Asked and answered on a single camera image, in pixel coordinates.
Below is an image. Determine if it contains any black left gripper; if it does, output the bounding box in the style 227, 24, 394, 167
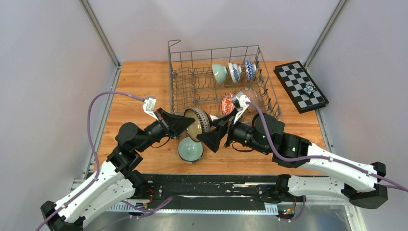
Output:
136, 108, 195, 153

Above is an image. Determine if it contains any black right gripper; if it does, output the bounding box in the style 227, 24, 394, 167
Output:
196, 108, 269, 155

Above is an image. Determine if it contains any black bowl beige inside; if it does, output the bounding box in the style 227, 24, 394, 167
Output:
184, 107, 212, 142

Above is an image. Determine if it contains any orange floral pattern bowl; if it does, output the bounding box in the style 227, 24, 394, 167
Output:
221, 92, 235, 115

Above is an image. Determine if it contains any clear glass bowl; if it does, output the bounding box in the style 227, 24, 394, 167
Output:
241, 88, 263, 110

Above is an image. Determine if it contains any blue floral pattern bowl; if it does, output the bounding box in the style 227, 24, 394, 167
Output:
228, 63, 242, 84

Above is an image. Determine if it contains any blue zigzag pattern bowl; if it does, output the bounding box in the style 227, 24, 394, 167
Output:
243, 60, 256, 81

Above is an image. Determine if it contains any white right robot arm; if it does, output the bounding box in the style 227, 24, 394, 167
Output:
197, 112, 388, 209

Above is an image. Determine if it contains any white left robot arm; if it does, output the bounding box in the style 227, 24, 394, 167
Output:
40, 108, 195, 231

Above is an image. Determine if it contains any black bowl pale green inside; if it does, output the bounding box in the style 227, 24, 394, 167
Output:
178, 137, 204, 164

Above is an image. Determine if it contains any black white checkerboard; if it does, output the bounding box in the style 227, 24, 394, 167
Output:
274, 61, 329, 114

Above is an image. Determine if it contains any small blue owl figure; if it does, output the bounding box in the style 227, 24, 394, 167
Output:
303, 84, 317, 96

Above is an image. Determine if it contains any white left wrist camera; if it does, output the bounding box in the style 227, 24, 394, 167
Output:
143, 96, 158, 120

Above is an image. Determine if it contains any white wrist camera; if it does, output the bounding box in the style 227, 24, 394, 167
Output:
231, 91, 250, 124
143, 96, 158, 120

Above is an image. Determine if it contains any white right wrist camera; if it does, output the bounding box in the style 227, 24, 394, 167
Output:
231, 91, 250, 124

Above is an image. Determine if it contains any grey wire dish rack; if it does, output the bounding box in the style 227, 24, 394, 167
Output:
167, 39, 282, 118

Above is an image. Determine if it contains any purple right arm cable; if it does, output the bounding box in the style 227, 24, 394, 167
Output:
246, 101, 408, 193

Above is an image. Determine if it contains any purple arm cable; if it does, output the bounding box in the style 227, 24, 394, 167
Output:
35, 91, 146, 231
246, 101, 408, 193

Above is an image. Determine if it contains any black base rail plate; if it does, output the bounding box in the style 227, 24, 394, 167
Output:
71, 173, 351, 215

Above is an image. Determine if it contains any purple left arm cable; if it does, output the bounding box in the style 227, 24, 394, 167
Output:
35, 91, 146, 231

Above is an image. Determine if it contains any left aluminium frame post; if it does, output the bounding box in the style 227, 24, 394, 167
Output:
79, 0, 121, 69

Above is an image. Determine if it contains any aluminium frame post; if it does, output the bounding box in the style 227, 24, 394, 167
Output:
304, 0, 348, 69
79, 0, 121, 69

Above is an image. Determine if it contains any right aluminium frame post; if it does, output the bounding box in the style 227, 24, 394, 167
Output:
304, 0, 348, 69

